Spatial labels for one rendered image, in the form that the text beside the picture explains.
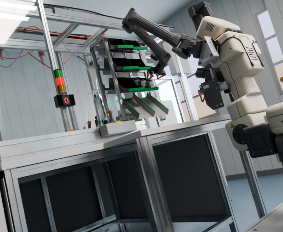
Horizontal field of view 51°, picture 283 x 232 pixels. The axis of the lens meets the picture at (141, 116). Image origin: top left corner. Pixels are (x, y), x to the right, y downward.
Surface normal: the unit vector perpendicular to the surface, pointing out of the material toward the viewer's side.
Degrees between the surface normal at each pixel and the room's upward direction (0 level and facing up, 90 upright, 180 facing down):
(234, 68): 90
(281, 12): 90
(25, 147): 90
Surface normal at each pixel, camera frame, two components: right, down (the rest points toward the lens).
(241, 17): -0.73, 0.10
